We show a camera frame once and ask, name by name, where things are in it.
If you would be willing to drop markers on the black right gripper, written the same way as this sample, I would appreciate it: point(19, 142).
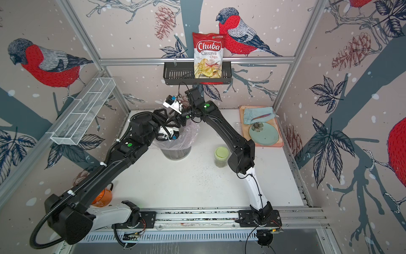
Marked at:
point(183, 123)

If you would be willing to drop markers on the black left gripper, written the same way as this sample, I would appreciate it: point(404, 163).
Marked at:
point(160, 120)

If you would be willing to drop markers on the green lid mung bean jar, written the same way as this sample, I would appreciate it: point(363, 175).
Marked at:
point(221, 155)

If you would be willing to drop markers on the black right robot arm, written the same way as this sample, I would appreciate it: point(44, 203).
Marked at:
point(241, 160)

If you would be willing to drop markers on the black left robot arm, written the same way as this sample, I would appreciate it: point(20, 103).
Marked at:
point(67, 214)

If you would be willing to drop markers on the clear plastic bin liner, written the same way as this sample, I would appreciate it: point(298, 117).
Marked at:
point(188, 135)

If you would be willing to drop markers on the white mesh trash bin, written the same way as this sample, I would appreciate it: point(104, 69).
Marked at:
point(176, 154)

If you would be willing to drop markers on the teal folded cloth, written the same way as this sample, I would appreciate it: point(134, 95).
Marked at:
point(254, 115)

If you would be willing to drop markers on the Chuba cassava chips bag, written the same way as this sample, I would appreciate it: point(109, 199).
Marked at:
point(208, 50)

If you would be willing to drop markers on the teal oval plate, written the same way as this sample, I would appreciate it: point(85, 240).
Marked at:
point(264, 134)

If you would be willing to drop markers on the pink serving tray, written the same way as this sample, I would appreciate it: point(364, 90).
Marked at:
point(245, 127)

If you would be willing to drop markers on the orange round object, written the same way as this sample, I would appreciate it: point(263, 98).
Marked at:
point(103, 199)

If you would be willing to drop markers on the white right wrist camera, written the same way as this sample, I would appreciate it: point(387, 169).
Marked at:
point(172, 103)

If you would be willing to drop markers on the dark grey wall shelf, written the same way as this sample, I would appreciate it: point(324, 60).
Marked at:
point(174, 74)

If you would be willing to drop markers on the white wire mesh shelf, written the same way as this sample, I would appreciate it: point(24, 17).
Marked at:
point(79, 119)

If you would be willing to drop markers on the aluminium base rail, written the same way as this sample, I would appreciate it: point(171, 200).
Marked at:
point(225, 218)

